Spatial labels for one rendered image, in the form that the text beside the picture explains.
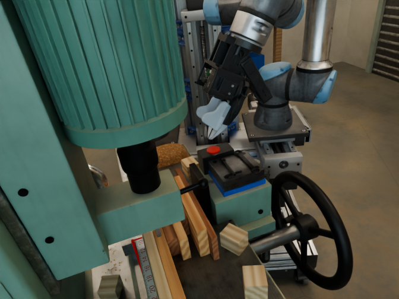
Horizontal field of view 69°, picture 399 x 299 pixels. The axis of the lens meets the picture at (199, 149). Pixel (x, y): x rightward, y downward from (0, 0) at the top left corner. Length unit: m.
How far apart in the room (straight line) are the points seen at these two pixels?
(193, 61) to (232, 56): 0.56
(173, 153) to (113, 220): 0.40
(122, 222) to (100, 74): 0.25
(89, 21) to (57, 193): 0.21
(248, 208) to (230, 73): 0.29
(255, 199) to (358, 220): 1.42
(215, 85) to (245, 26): 0.12
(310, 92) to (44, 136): 0.87
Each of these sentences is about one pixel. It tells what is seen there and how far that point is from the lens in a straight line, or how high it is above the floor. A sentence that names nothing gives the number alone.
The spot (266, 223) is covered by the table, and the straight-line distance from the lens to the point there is 0.70.
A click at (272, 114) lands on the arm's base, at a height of 0.88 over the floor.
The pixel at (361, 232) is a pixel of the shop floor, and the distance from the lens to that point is 1.96.
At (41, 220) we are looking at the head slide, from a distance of 0.44.
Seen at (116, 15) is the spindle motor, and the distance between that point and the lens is 0.33.
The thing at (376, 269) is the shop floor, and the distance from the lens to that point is 1.82.
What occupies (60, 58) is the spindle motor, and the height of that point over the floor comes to 1.31.
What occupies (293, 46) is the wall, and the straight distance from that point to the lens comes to 4.37.
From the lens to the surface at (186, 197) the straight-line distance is 0.62.
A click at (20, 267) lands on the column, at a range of 0.46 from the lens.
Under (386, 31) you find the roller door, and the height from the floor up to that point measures 0.52.
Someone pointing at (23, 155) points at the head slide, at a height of 1.21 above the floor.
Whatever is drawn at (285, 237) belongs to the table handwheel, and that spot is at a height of 0.82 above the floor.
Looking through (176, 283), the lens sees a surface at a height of 0.94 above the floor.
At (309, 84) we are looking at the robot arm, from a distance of 1.06.
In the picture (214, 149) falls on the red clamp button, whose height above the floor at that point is 1.03.
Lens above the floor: 1.37
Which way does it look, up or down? 32 degrees down
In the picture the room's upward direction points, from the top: 7 degrees counter-clockwise
